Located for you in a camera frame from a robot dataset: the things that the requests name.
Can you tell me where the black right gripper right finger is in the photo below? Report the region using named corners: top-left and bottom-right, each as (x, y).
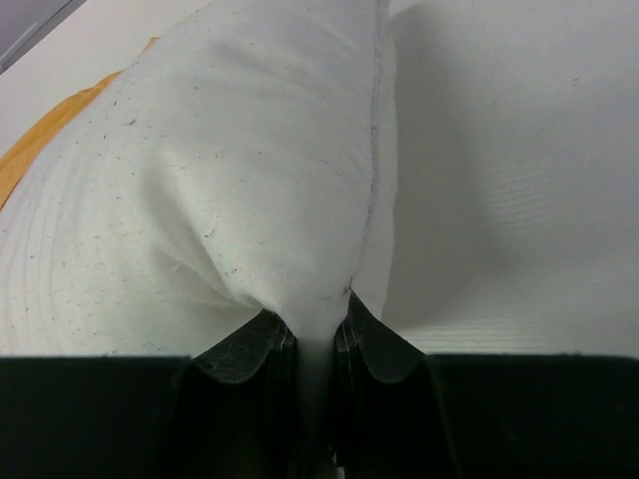
top-left (332, 296), bottom-right (638, 478)

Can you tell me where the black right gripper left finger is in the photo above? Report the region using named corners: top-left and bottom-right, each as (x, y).
top-left (1, 312), bottom-right (297, 478)

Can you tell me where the white pillow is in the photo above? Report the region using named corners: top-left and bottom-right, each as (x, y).
top-left (0, 0), bottom-right (400, 358)

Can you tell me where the orange Mickey Mouse pillowcase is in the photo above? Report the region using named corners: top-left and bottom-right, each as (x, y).
top-left (0, 37), bottom-right (159, 209)

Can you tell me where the aluminium back rail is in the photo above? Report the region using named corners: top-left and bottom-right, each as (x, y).
top-left (0, 0), bottom-right (85, 73)

